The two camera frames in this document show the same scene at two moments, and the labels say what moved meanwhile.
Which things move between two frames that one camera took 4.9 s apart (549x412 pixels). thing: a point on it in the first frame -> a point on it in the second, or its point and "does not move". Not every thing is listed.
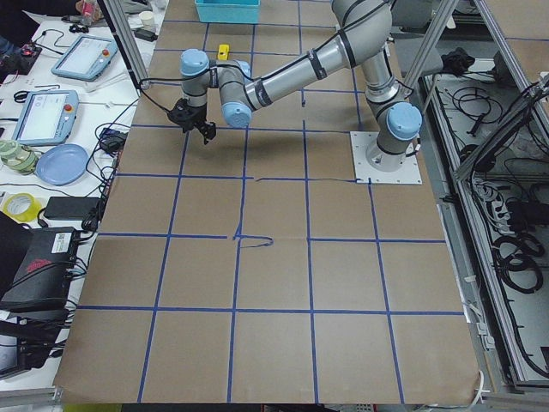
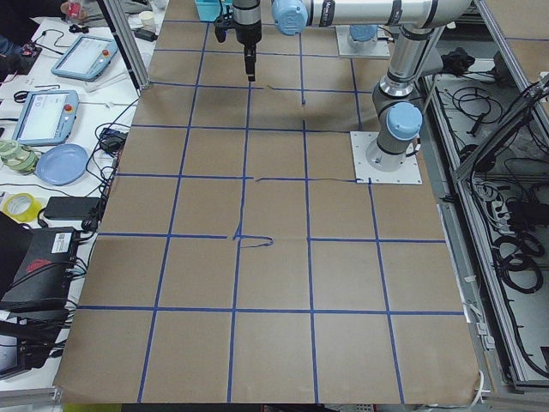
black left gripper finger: x=185 y=118 -> x=250 y=60
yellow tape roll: x=22 y=207 does not move
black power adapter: x=72 y=208 does not move
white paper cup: x=147 y=18 does not move
